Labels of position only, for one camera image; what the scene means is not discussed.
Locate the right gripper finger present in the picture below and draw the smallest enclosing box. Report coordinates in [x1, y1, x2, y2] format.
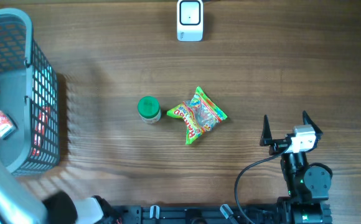
[260, 115, 273, 146]
[302, 111, 323, 136]

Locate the green Haribo candy bag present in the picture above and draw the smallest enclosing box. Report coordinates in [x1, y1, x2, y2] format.
[166, 86, 227, 145]

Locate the green lid jar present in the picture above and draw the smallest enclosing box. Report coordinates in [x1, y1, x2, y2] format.
[138, 96, 161, 124]

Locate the red candy bar wrapper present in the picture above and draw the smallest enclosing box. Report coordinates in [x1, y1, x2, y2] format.
[31, 106, 50, 157]

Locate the small red white box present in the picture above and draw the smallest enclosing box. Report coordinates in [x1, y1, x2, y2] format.
[0, 110, 16, 139]

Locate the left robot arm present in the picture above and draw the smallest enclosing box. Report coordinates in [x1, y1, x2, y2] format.
[0, 160, 123, 223]

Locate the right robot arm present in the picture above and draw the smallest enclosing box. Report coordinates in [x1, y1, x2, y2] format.
[260, 111, 333, 224]

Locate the white barcode scanner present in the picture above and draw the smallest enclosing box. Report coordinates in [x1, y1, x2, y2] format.
[177, 0, 204, 42]

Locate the grey plastic shopping basket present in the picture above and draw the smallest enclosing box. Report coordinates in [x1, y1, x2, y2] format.
[0, 8, 60, 176]

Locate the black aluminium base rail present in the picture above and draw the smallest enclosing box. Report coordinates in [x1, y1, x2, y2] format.
[111, 203, 332, 224]

